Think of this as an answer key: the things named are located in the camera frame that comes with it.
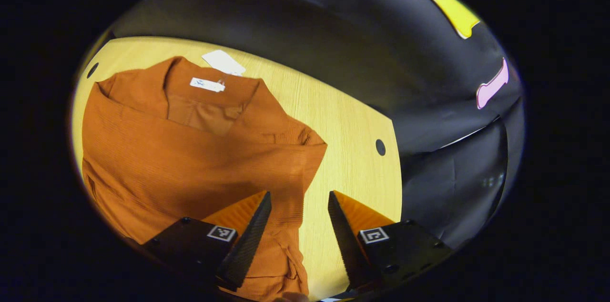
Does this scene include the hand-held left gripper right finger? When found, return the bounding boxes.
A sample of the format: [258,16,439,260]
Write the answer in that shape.
[327,190,452,293]

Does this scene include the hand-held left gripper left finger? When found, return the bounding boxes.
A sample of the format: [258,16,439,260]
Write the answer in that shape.
[142,190,272,292]

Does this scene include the orange knit jacket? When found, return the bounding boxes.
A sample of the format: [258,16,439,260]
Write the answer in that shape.
[81,56,328,302]

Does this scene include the white paper hang tag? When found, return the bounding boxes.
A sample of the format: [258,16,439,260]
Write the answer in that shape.
[201,50,247,77]

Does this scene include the black backdrop cloth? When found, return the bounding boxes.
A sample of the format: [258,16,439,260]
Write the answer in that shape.
[76,0,527,250]

